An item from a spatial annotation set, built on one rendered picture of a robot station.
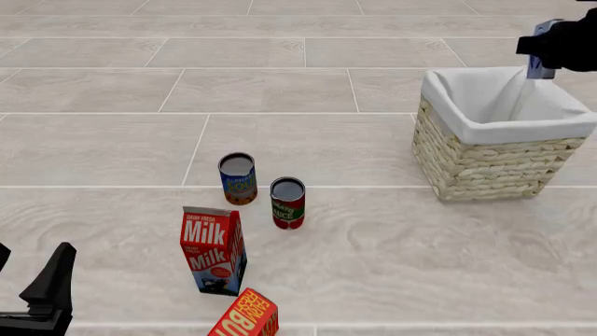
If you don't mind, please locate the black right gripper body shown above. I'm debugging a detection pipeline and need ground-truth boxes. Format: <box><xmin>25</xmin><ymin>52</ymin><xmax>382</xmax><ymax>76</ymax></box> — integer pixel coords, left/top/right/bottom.
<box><xmin>552</xmin><ymin>6</ymin><xmax>597</xmax><ymax>74</ymax></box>

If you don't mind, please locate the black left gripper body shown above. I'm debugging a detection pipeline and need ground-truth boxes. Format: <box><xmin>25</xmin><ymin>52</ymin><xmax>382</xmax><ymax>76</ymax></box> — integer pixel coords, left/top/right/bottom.
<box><xmin>0</xmin><ymin>302</ymin><xmax>75</xmax><ymax>336</ymax></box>

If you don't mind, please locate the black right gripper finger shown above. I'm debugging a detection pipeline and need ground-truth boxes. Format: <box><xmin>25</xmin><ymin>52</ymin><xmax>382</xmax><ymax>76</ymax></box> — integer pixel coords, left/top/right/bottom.
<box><xmin>515</xmin><ymin>33</ymin><xmax>564</xmax><ymax>70</ymax></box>

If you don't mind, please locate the blue silver cream cheese box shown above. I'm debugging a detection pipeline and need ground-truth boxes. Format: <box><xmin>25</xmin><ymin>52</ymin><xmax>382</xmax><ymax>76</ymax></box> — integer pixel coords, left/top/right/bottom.
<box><xmin>526</xmin><ymin>19</ymin><xmax>559</xmax><ymax>81</ymax></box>

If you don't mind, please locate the white cloth basket liner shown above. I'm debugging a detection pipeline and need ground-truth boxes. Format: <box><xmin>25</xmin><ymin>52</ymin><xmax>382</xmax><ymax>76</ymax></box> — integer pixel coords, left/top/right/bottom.
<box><xmin>422</xmin><ymin>65</ymin><xmax>597</xmax><ymax>146</ymax></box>

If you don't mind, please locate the woven wicker basket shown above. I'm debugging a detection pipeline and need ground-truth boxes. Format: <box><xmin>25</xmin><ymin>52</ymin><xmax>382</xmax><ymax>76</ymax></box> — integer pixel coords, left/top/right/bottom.
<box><xmin>411</xmin><ymin>65</ymin><xmax>597</xmax><ymax>203</ymax></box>

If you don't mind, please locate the red milk carton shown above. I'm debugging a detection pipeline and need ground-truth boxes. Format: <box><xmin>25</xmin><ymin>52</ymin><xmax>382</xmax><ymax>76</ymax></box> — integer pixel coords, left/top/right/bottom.
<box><xmin>179</xmin><ymin>205</ymin><xmax>248</xmax><ymax>298</ymax></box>

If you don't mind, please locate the red yellow butter box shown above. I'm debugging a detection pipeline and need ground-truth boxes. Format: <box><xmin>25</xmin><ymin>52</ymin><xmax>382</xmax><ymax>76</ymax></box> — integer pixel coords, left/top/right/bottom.
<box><xmin>207</xmin><ymin>287</ymin><xmax>280</xmax><ymax>336</ymax></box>

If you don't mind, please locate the blue alphabet soup can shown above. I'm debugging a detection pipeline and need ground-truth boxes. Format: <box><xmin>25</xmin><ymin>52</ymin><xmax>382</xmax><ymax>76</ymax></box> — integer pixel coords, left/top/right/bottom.
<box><xmin>217</xmin><ymin>151</ymin><xmax>258</xmax><ymax>206</ymax></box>

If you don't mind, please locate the red tomato sauce can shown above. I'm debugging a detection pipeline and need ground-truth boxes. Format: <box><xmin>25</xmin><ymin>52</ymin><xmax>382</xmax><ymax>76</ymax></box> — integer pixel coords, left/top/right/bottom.
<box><xmin>270</xmin><ymin>176</ymin><xmax>307</xmax><ymax>231</ymax></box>

